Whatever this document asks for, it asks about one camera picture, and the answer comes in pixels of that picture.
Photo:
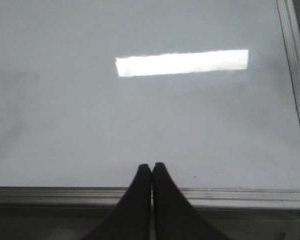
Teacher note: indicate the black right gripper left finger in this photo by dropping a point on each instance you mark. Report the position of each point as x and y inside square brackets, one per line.
[130, 219]

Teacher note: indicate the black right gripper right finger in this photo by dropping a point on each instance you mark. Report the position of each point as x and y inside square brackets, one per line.
[174, 217]

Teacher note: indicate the white whiteboard with aluminium frame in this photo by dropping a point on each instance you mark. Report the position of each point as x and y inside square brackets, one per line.
[90, 89]

